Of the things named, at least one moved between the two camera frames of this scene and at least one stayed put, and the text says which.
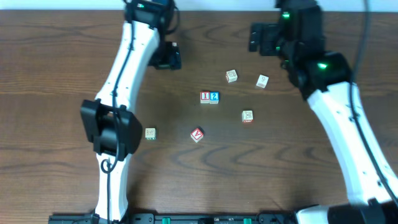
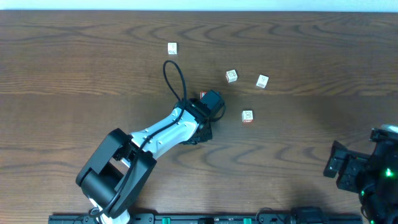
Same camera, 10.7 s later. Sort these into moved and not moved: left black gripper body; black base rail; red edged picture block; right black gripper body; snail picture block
Moved: left black gripper body; right black gripper body
Not moved: black base rail; red edged picture block; snail picture block
